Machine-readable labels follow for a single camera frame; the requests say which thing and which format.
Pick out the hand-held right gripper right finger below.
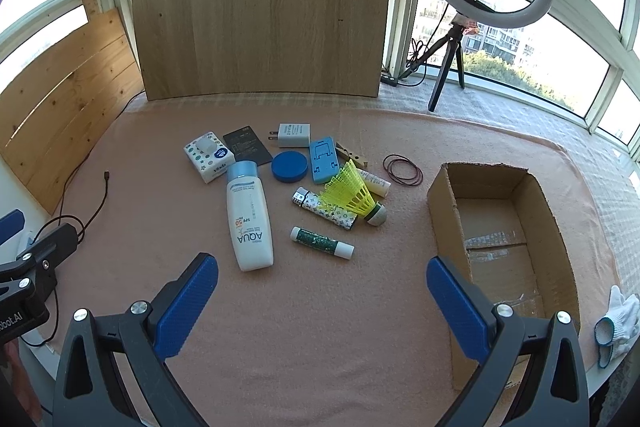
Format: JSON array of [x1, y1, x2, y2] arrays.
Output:
[[426, 256, 591, 427]]

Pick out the white sunscreen bottle blue cap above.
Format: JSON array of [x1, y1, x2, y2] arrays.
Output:
[[226, 160, 275, 273]]

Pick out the dark grey card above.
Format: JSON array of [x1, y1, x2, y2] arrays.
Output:
[[223, 125, 273, 168]]

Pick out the wooden clothespin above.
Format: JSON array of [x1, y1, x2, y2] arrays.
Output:
[[336, 143, 368, 168]]

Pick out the white patterned tissue pack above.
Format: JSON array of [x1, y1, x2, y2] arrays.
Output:
[[183, 132, 236, 185]]

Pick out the blue round lid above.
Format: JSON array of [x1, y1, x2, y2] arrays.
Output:
[[271, 150, 307, 184]]

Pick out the large light wood board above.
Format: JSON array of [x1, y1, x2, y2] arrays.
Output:
[[129, 0, 396, 102]]

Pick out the patterned white lighter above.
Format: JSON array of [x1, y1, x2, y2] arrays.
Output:
[[292, 188, 357, 232]]

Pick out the blue phone stand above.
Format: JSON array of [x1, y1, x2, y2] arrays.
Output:
[[308, 137, 342, 184]]

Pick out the small white bottle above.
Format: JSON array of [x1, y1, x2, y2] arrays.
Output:
[[357, 168, 392, 198]]

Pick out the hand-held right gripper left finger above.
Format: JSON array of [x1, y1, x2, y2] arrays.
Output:
[[52, 252, 219, 427]]

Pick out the cardboard box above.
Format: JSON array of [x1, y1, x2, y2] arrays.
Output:
[[426, 162, 582, 392]]

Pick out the green glitter glue stick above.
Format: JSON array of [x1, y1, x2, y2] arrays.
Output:
[[290, 227, 355, 259]]

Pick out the pine slatted wood panel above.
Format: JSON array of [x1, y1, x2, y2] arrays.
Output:
[[0, 0, 146, 215]]

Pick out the dark red rubber band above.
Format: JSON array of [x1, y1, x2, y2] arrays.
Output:
[[389, 158, 420, 182], [383, 154, 424, 186]]

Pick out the black tripod cable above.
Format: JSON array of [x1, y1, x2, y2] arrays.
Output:
[[400, 2, 451, 88]]

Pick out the yellow plastic shuttlecock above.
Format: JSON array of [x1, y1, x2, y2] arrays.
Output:
[[322, 159, 388, 226]]

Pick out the white work glove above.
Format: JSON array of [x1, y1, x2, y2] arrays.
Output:
[[594, 285, 640, 369]]

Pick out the white wall charger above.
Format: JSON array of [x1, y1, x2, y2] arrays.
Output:
[[267, 123, 312, 149]]

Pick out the black usb cable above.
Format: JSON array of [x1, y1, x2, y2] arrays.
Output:
[[57, 91, 147, 223], [22, 171, 112, 348]]

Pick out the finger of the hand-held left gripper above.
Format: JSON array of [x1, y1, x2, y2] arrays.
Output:
[[17, 224, 81, 303], [0, 209, 26, 250]]

